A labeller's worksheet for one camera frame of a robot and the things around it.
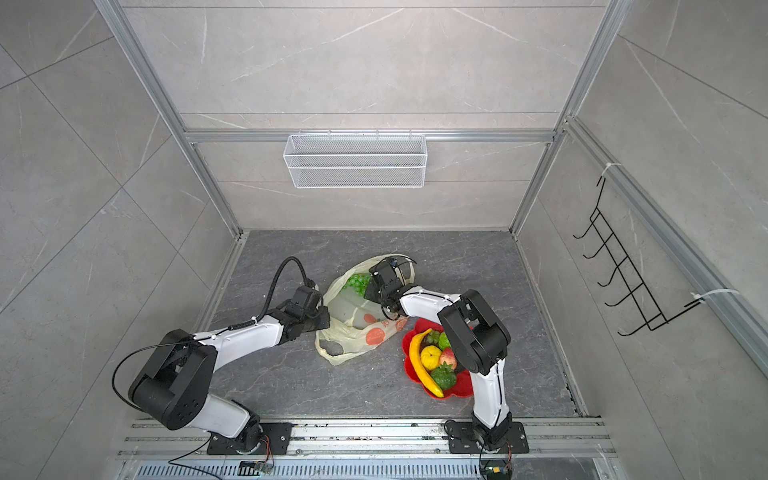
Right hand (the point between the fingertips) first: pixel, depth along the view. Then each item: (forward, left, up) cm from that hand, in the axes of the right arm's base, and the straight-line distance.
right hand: (369, 287), depth 98 cm
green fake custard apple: (-20, -22, +1) cm, 30 cm away
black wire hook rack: (-13, -62, +28) cm, 69 cm away
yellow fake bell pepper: (-24, -18, +1) cm, 30 cm away
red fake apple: (-26, -22, +5) cm, 34 cm away
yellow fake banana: (-26, -14, 0) cm, 30 cm away
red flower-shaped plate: (-31, -26, 0) cm, 40 cm away
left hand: (-8, +13, 0) cm, 15 cm away
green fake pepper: (-30, -21, +1) cm, 36 cm away
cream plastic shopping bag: (-11, +4, -3) cm, 12 cm away
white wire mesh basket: (+35, +4, +26) cm, 43 cm away
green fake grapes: (+2, +3, +1) cm, 4 cm away
